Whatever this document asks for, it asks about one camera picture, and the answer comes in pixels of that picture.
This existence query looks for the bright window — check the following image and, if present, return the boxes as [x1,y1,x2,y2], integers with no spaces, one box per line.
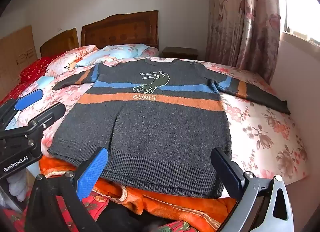
[281,0,320,45]

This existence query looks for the large carved wooden headboard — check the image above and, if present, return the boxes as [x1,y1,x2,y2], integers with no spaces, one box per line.
[80,10,160,51]

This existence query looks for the light blue pillow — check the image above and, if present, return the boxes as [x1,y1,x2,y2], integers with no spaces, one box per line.
[75,43,150,68]

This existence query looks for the pink floral pillow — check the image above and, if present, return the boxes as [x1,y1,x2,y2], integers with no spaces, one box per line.
[45,45,98,77]

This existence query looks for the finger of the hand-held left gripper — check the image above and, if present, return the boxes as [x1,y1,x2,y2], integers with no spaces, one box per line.
[0,102,66,149]
[0,89,43,125]

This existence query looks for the red patterned blanket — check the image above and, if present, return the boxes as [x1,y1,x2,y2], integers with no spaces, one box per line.
[0,55,62,105]

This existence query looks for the person's left hand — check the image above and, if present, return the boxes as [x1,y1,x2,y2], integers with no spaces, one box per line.
[5,169,32,204]

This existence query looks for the pink floral curtain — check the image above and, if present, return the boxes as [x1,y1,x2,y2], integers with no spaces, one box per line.
[205,0,288,84]

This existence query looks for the pink floral quilt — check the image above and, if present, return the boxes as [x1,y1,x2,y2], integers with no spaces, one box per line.
[15,47,308,197]

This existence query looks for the dark wooden bedside table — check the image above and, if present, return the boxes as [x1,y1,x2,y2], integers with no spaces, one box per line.
[162,46,199,60]

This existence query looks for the orange fleece garment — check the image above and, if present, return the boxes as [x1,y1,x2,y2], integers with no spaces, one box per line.
[39,156,237,231]

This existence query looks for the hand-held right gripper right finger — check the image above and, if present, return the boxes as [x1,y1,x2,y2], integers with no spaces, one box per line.
[211,147,294,232]

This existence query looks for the dark grey striped knit sweater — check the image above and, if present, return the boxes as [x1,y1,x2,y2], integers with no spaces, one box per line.
[47,58,291,199]

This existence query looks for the light blue cloth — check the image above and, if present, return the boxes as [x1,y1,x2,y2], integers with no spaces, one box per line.
[35,76,55,90]

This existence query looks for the brown cardboard box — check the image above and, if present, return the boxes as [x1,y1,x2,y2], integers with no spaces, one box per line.
[0,25,38,100]

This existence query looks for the small wooden headboard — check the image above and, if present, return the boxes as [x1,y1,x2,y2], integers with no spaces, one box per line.
[40,28,80,58]

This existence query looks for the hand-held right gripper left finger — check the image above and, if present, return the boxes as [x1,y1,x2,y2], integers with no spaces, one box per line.
[24,146,109,232]

